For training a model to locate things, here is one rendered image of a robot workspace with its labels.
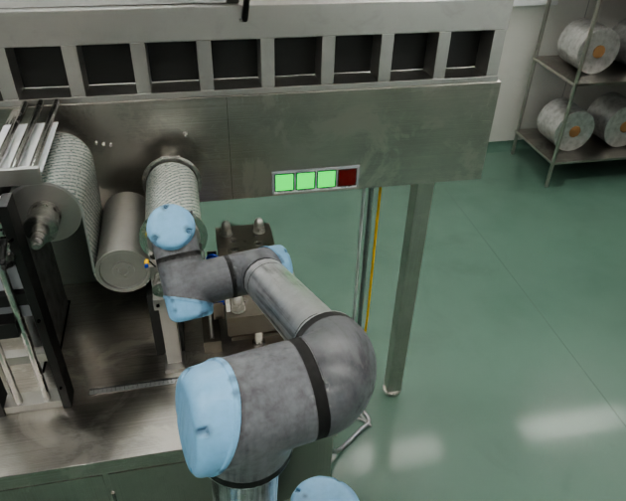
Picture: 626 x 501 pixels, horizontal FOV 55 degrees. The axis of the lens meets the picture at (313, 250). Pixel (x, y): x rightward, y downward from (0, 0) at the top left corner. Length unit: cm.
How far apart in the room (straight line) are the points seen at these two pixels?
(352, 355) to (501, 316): 253
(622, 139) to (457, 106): 310
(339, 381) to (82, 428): 91
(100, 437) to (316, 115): 94
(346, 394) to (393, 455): 184
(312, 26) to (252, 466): 112
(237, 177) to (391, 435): 133
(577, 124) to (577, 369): 198
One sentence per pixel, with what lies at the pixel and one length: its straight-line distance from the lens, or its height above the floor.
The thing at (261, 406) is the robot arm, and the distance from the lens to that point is 63.
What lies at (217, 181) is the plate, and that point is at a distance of 166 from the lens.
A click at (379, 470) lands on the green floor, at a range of 244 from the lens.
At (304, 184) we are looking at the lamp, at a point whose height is 117.
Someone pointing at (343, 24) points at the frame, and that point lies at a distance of 155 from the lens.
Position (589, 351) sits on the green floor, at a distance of 315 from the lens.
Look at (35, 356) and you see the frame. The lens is 143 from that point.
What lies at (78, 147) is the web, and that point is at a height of 139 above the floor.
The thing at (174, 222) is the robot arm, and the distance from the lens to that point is 98.
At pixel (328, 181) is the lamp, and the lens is 170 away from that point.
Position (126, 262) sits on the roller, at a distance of 139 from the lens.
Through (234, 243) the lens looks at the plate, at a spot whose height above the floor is 103.
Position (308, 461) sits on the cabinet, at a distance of 154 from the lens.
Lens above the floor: 201
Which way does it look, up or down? 36 degrees down
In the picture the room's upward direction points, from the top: 2 degrees clockwise
